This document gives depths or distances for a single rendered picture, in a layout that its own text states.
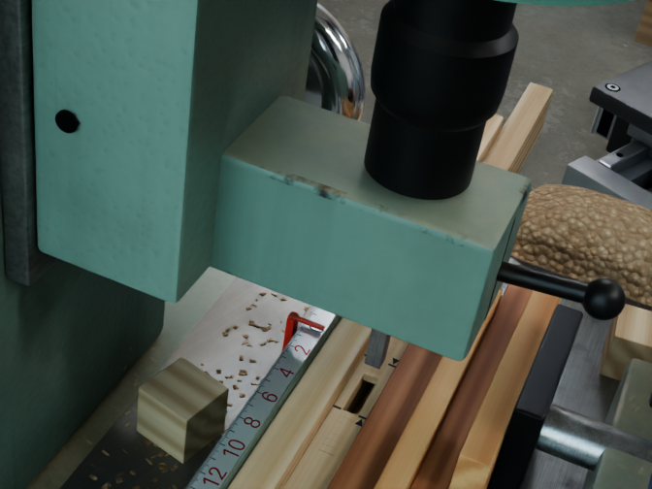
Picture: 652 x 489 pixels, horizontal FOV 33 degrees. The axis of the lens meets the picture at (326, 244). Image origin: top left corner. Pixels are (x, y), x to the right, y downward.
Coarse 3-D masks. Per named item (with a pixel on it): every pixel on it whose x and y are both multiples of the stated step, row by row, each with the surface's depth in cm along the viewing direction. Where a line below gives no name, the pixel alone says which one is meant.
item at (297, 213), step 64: (256, 128) 54; (320, 128) 55; (256, 192) 52; (320, 192) 51; (384, 192) 51; (512, 192) 53; (256, 256) 54; (320, 256) 53; (384, 256) 51; (448, 256) 50; (384, 320) 53; (448, 320) 52
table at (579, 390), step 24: (528, 264) 77; (504, 288) 74; (576, 336) 72; (600, 336) 72; (576, 360) 70; (600, 360) 70; (576, 384) 68; (600, 384) 68; (576, 408) 66; (600, 408) 66; (552, 456) 63; (528, 480) 61; (552, 480) 61; (576, 480) 62
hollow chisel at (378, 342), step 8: (376, 336) 58; (384, 336) 58; (368, 344) 59; (376, 344) 58; (384, 344) 58; (368, 352) 59; (376, 352) 59; (384, 352) 59; (368, 360) 59; (376, 360) 59; (384, 360) 60; (376, 368) 59
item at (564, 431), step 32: (576, 320) 58; (544, 352) 55; (544, 384) 53; (512, 416) 52; (544, 416) 52; (576, 416) 57; (512, 448) 53; (544, 448) 57; (576, 448) 56; (640, 448) 55; (512, 480) 54
